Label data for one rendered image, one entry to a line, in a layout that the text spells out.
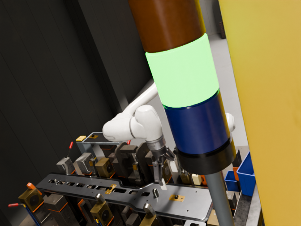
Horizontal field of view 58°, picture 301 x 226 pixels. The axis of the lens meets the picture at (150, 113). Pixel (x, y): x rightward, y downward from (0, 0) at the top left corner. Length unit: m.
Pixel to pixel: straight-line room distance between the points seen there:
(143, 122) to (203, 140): 0.90
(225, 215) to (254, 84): 0.19
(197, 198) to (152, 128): 0.47
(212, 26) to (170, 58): 9.84
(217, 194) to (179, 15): 0.23
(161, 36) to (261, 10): 0.16
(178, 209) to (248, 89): 1.10
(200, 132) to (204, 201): 1.15
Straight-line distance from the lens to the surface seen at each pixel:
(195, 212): 1.40
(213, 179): 0.37
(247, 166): 1.41
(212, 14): 10.03
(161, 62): 0.27
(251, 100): 0.42
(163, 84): 0.28
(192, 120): 0.29
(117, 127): 1.26
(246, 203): 1.35
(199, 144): 0.31
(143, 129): 1.21
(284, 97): 0.41
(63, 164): 2.21
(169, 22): 0.26
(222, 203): 0.40
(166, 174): 1.68
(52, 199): 1.93
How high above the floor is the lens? 1.99
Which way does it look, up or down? 23 degrees down
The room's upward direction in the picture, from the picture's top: 20 degrees counter-clockwise
